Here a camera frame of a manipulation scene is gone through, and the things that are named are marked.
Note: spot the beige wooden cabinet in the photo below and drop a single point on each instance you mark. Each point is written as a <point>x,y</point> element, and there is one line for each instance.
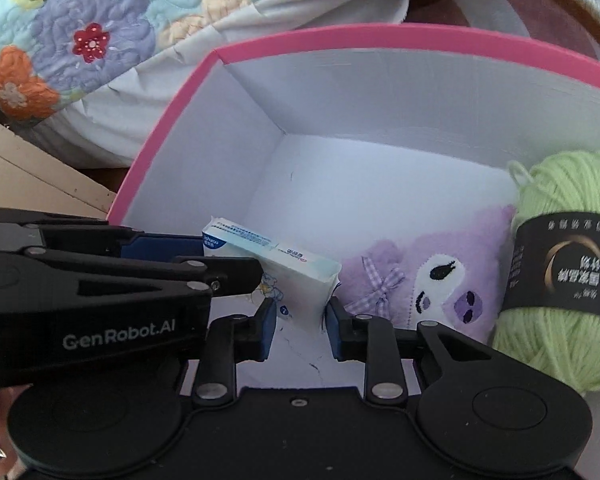
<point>32,179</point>

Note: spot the green yarn ball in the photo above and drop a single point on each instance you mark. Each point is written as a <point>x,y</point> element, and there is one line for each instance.
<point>550,318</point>

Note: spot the floral quilt bedspread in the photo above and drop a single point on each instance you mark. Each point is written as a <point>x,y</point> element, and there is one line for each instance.
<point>54,53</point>

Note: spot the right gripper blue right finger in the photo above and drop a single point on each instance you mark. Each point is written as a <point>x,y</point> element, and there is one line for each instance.
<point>369,340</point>

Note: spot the pink cardboard box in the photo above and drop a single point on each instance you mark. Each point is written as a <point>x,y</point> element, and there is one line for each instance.
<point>389,132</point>

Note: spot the purple plush toy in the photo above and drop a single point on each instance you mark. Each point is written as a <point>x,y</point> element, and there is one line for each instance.
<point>453,278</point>

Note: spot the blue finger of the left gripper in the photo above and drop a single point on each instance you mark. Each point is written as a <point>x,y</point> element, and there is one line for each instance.
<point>161,246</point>

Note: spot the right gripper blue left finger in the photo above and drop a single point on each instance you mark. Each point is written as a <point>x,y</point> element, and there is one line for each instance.
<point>230,341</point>

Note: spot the white tissue pack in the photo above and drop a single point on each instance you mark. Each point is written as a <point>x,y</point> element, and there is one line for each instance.
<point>300,283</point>

